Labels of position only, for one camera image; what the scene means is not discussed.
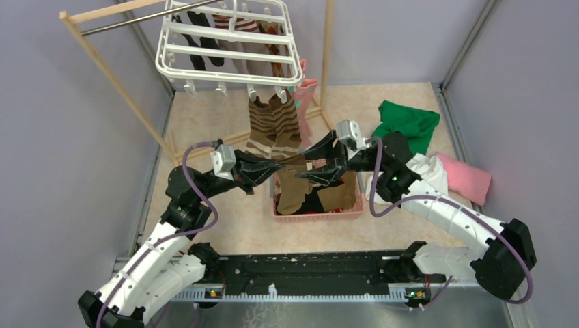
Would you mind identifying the pink plastic basket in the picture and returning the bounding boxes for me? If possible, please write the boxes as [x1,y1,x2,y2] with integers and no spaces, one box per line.
[270,173,365,223]

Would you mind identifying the plain tan brown sock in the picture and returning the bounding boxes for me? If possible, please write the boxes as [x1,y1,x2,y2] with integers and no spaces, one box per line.
[277,154,310,215]

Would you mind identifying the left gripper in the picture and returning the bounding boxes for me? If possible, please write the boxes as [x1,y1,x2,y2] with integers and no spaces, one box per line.
[195,148,285,202]

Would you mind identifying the white cloth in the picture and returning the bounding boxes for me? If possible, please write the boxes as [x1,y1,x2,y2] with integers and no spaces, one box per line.
[365,154,449,205]

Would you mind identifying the black hanging sock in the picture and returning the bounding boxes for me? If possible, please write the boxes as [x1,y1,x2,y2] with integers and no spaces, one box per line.
[172,11,226,72]

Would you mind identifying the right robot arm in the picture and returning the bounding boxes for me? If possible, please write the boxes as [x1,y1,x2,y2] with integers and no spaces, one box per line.
[298,131,537,304]

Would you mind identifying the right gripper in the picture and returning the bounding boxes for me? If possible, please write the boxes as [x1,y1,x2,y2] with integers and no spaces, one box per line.
[293,131,388,185]

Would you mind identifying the white plastic clip hanger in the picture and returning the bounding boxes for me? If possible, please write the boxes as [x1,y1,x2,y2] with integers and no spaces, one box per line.
[155,1,305,100]

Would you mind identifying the brown striped sock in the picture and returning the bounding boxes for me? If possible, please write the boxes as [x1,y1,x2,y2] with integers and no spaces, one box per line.
[246,96,277,158]
[269,95,302,159]

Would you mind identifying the orange brown argyle sock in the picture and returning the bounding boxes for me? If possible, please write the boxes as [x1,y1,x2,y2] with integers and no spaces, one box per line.
[256,20,291,78]

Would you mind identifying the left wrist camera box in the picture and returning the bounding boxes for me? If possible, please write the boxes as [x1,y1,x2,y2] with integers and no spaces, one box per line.
[210,144,236,181]

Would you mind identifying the pink cloth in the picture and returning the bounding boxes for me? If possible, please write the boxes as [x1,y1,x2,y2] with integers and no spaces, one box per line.
[436,152,492,206]

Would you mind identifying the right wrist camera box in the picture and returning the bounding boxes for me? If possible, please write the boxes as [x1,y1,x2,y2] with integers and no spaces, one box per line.
[336,120,369,152]

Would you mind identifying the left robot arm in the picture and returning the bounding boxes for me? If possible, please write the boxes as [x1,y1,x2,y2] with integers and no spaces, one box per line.
[78,145,284,327]

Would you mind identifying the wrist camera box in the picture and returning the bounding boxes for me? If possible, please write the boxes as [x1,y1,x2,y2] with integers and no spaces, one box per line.
[210,144,236,181]
[336,120,369,152]

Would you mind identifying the pile of socks in basket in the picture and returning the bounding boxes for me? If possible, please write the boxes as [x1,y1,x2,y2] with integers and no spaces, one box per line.
[293,172,356,215]

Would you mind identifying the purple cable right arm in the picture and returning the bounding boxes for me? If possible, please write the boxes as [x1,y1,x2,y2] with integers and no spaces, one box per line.
[368,137,535,311]

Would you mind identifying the pink sock with teal spots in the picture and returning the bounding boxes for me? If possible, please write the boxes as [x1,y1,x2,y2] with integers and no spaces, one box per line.
[300,59,307,79]

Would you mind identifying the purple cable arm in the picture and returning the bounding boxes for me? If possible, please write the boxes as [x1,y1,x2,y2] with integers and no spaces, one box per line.
[95,140,225,328]
[368,137,535,311]

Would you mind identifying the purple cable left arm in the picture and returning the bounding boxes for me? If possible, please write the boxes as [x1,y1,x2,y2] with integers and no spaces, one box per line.
[95,140,225,328]

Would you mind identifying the wooden clothes rack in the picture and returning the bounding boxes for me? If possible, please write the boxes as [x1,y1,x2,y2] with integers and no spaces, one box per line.
[59,1,335,164]

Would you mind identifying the green shirt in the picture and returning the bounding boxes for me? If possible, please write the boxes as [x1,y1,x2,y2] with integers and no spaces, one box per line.
[371,100,441,155]

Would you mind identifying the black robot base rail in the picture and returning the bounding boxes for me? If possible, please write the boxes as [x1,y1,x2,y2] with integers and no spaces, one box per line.
[156,242,481,311]

